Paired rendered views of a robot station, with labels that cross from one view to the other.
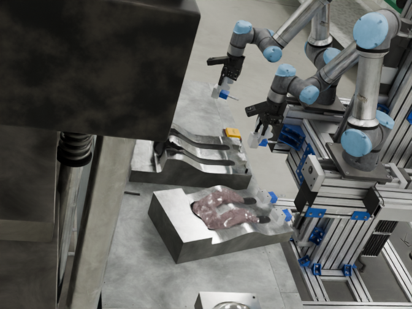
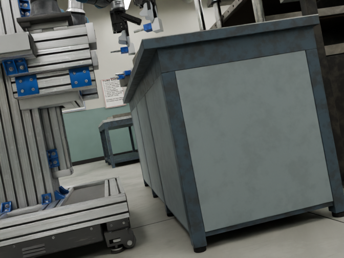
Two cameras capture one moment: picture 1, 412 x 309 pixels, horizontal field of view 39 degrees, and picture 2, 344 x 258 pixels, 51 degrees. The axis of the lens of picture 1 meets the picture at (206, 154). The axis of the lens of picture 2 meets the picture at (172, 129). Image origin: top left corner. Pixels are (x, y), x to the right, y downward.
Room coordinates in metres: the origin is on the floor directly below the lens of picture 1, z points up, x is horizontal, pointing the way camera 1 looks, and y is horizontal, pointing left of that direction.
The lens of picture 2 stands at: (4.08, 0.33, 0.47)
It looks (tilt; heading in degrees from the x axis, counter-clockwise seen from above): 0 degrees down; 191
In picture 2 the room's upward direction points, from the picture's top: 11 degrees counter-clockwise
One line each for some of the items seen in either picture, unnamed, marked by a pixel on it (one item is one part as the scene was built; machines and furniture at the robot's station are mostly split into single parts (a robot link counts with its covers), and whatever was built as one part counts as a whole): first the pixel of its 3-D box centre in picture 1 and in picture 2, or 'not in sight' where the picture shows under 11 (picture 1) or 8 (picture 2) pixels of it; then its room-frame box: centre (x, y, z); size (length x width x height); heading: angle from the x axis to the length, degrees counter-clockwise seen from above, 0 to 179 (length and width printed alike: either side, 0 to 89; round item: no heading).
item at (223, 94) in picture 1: (225, 94); (147, 28); (2.48, 0.00, 0.93); 0.13 x 0.05 x 0.05; 84
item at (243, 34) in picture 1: (241, 34); not in sight; (2.49, 0.02, 1.25); 0.09 x 0.08 x 0.11; 117
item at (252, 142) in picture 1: (263, 141); (122, 50); (2.19, -0.22, 0.93); 0.13 x 0.05 x 0.05; 111
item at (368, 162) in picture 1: (363, 150); not in sight; (2.10, -0.62, 1.09); 0.15 x 0.15 x 0.10
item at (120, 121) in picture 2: not in sight; (121, 138); (-2.49, -1.94, 0.44); 1.90 x 0.70 x 0.89; 25
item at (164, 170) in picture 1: (188, 154); not in sight; (2.00, 0.07, 0.87); 0.50 x 0.26 x 0.14; 111
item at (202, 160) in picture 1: (195, 146); not in sight; (2.00, 0.05, 0.92); 0.35 x 0.16 x 0.09; 111
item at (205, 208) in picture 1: (226, 207); not in sight; (1.71, -0.13, 0.90); 0.26 x 0.18 x 0.08; 128
